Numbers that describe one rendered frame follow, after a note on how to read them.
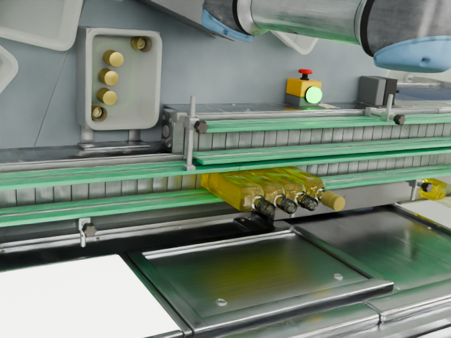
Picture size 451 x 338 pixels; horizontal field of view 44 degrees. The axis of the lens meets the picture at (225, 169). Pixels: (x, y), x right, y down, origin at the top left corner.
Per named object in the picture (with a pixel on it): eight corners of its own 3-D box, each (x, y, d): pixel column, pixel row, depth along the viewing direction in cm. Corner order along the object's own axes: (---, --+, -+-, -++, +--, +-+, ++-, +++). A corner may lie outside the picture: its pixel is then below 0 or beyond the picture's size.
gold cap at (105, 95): (96, 87, 129) (102, 90, 126) (111, 87, 131) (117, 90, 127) (96, 102, 130) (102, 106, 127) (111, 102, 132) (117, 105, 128)
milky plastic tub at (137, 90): (75, 123, 131) (86, 131, 124) (76, 24, 125) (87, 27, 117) (145, 121, 139) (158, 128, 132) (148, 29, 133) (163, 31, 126)
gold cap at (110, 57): (103, 49, 128) (109, 51, 124) (117, 49, 129) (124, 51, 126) (103, 65, 129) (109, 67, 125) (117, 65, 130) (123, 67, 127)
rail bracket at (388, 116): (361, 115, 159) (396, 125, 148) (365, 90, 157) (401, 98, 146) (371, 115, 161) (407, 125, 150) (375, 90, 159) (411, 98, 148)
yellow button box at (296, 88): (283, 102, 160) (298, 106, 153) (286, 76, 158) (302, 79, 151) (303, 101, 163) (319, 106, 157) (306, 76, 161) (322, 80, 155)
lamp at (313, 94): (303, 102, 154) (310, 104, 151) (305, 86, 153) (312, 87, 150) (316, 102, 156) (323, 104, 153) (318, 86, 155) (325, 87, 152)
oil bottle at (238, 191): (200, 186, 138) (245, 216, 120) (201, 164, 136) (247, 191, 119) (219, 184, 141) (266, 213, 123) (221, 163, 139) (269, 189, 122)
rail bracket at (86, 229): (64, 233, 124) (80, 257, 113) (64, 204, 122) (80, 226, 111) (81, 231, 126) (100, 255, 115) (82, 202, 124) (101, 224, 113)
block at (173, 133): (158, 147, 136) (170, 153, 131) (160, 108, 134) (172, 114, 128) (171, 146, 138) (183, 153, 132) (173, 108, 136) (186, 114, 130)
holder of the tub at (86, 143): (75, 144, 133) (84, 152, 126) (76, 25, 125) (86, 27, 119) (143, 141, 141) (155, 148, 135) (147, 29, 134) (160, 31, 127)
